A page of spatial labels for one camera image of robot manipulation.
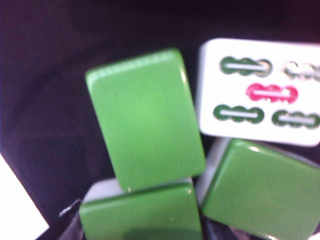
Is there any black rectangular mat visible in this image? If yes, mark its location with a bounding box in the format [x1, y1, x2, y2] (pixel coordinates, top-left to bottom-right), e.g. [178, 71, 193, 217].
[0, 0, 320, 240]

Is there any green-backed mahjong tile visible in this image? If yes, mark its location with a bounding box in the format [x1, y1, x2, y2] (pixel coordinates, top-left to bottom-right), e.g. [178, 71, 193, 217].
[79, 178, 204, 240]
[196, 138, 320, 240]
[84, 47, 207, 193]

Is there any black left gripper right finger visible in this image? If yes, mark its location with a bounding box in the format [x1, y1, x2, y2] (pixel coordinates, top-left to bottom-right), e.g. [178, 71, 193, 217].
[202, 217, 262, 240]

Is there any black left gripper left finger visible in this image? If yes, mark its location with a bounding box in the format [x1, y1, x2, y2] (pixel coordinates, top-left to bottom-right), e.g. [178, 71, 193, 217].
[36, 198, 86, 240]

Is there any five bamboo mahjong tile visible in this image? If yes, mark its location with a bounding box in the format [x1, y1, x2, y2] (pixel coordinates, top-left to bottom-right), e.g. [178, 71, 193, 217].
[195, 37, 320, 148]

